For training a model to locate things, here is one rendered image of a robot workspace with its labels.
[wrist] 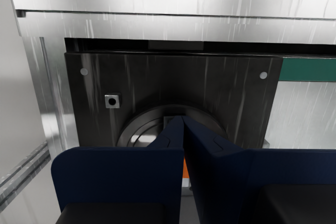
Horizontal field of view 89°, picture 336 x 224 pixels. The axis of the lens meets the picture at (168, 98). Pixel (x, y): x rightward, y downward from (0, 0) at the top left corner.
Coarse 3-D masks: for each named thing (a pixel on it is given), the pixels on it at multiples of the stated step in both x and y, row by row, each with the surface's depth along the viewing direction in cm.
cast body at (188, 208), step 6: (186, 192) 14; (192, 192) 14; (186, 198) 13; (192, 198) 13; (180, 204) 13; (186, 204) 13; (192, 204) 13; (180, 210) 12; (186, 210) 12; (192, 210) 12; (180, 216) 12; (186, 216) 12; (192, 216) 12; (180, 222) 12; (186, 222) 12; (192, 222) 12; (198, 222) 12
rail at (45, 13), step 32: (32, 0) 17; (64, 0) 17; (96, 0) 17; (128, 0) 18; (160, 0) 18; (192, 0) 18; (224, 0) 18; (256, 0) 18; (288, 0) 18; (320, 0) 18; (32, 32) 18; (64, 32) 18; (96, 32) 18; (128, 32) 18; (160, 32) 19; (192, 32) 19; (224, 32) 19; (256, 32) 19; (288, 32) 19; (320, 32) 19
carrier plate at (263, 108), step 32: (96, 64) 19; (128, 64) 19; (160, 64) 19; (192, 64) 19; (224, 64) 19; (256, 64) 19; (96, 96) 20; (128, 96) 20; (160, 96) 20; (192, 96) 20; (224, 96) 20; (256, 96) 20; (96, 128) 21; (224, 128) 21; (256, 128) 22
